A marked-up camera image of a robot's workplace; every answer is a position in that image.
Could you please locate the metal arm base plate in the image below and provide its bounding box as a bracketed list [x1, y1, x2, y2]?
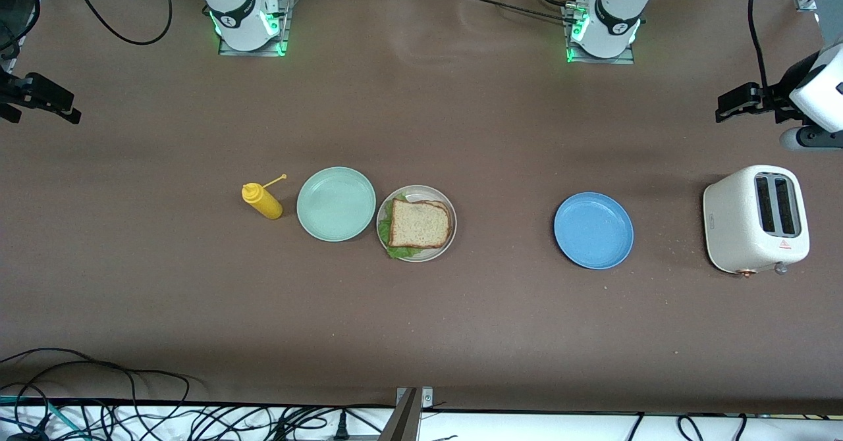
[562, 3, 637, 66]
[218, 0, 292, 57]

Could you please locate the black floor cable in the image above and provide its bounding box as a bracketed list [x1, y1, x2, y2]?
[0, 348, 198, 441]

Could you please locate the black braided cable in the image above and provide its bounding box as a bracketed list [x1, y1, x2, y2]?
[454, 0, 575, 26]

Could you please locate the brown bread slice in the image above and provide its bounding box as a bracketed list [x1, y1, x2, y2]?
[387, 199, 454, 251]

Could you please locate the blue plate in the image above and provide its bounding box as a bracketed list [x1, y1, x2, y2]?
[553, 192, 635, 271]

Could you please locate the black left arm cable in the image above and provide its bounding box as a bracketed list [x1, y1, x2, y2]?
[748, 0, 773, 91]

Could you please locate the grey metal post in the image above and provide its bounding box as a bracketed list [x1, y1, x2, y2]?
[379, 386, 435, 441]

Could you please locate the green lettuce leaf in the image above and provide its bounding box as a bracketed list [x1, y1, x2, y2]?
[378, 194, 423, 261]

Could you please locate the teal cable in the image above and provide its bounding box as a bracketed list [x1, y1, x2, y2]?
[0, 394, 86, 441]

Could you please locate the mint green plate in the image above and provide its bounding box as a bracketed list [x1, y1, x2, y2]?
[296, 167, 377, 243]

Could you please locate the beige plate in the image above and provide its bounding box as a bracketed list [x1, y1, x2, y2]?
[376, 185, 458, 263]

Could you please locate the white toaster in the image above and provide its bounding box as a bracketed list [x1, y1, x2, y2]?
[702, 165, 811, 278]

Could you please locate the black looped cable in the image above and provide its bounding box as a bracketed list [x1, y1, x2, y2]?
[0, 0, 41, 60]

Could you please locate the yellow squeeze bottle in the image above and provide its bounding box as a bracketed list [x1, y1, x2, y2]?
[241, 174, 288, 220]

